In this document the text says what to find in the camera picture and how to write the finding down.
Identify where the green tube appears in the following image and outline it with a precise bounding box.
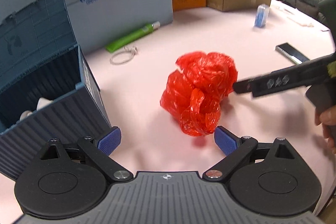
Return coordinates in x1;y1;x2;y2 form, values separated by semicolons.
105;22;161;53

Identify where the blue plastic storage box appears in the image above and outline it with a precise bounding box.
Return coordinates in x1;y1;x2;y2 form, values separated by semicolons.
1;0;111;180

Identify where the person right hand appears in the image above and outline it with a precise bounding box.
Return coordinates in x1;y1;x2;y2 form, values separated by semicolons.
315;106;336;154

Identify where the black smartphone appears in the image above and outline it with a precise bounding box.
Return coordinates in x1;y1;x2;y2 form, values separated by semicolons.
275;43;310;65

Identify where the red plastic bag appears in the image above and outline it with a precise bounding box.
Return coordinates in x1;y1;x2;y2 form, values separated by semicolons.
160;51;238;136

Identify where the clear ring bracelet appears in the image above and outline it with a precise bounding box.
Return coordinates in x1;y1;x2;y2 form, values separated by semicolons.
109;45;138;65

